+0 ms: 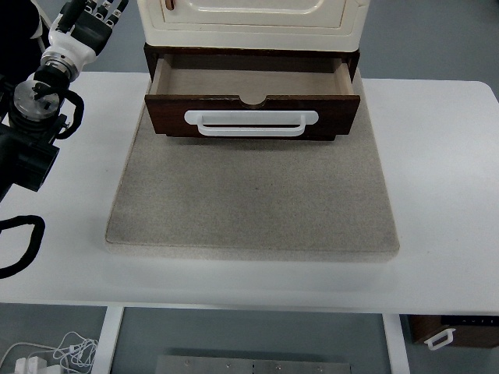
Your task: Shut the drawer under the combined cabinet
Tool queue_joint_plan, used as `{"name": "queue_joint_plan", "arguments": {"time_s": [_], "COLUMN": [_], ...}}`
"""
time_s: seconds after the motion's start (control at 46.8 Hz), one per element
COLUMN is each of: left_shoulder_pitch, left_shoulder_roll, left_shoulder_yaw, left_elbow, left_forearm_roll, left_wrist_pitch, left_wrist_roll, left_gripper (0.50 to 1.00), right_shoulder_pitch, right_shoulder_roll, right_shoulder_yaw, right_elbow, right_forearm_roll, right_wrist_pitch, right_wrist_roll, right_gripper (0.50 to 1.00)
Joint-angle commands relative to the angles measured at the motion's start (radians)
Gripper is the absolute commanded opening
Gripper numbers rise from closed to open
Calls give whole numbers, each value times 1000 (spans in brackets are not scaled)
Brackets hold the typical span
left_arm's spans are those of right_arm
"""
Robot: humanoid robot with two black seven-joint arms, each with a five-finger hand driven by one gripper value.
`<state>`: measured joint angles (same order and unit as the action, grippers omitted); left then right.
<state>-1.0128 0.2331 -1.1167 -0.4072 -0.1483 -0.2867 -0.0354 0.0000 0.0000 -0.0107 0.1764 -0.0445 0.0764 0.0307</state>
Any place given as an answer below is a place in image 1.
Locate cream white cabinet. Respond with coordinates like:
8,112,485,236
138,0,370,52

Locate white table leg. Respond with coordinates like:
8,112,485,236
90,306,125,374
382,313,410,374

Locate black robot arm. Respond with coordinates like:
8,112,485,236
1,1,128,196

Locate brown wooden box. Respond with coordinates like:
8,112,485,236
408,315,498,351

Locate white cable on floor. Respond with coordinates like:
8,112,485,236
0,331,99,374

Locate beige felt mat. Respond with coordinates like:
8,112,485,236
104,76,402,263

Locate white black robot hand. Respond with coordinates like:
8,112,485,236
48,0,129,67

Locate white right table leg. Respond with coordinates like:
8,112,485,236
382,313,410,374

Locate dark wooden drawer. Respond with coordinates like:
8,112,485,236
144,52,361,142

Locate dark wooden cabinet base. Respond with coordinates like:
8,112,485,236
143,43,360,80

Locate white left table leg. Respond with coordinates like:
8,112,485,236
90,306,125,374

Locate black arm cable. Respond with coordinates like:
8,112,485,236
0,214,46,279

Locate white power adapter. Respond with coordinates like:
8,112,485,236
14,356,47,374

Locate white drawer handle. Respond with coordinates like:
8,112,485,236
184,110,319,137

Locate white handle on box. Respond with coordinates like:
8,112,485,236
423,328,455,351

